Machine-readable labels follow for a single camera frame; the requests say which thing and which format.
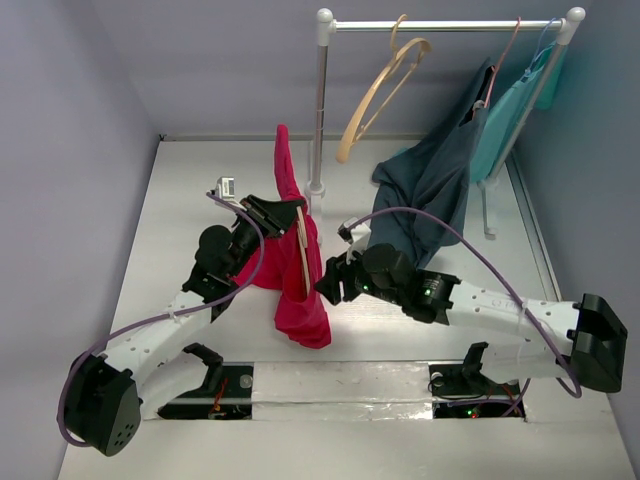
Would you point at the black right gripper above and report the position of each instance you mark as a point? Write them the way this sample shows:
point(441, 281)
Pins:
point(343, 278)

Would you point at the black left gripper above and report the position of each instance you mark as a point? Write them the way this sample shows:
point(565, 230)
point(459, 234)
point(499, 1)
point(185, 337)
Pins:
point(275, 217)

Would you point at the beige wooden hanger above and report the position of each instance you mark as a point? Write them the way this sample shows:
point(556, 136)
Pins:
point(404, 61)
point(303, 244)

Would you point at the red t shirt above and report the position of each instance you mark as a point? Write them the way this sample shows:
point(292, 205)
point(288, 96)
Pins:
point(302, 317)

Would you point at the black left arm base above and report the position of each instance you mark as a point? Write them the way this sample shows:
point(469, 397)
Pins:
point(225, 392)

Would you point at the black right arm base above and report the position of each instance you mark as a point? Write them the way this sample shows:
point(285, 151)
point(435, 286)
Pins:
point(461, 391)

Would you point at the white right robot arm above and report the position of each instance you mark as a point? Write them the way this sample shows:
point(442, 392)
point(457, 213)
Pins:
point(584, 339)

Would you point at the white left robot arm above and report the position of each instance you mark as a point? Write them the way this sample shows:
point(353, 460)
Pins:
point(100, 403)

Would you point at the dark teal t shirt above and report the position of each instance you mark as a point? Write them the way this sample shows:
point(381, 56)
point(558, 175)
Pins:
point(432, 176)

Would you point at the turquoise t shirt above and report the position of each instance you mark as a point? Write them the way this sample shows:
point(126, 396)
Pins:
point(504, 116)

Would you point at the white clothes rack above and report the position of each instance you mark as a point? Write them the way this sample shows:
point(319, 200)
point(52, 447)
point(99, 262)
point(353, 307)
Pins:
point(326, 25)

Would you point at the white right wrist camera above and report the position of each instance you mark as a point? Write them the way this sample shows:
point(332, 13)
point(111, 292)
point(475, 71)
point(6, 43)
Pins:
point(355, 234)

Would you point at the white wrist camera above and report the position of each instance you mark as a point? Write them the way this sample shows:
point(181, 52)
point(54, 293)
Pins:
point(355, 234)
point(225, 190)

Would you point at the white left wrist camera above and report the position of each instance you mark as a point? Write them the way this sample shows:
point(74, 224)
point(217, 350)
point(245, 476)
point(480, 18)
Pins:
point(225, 190)

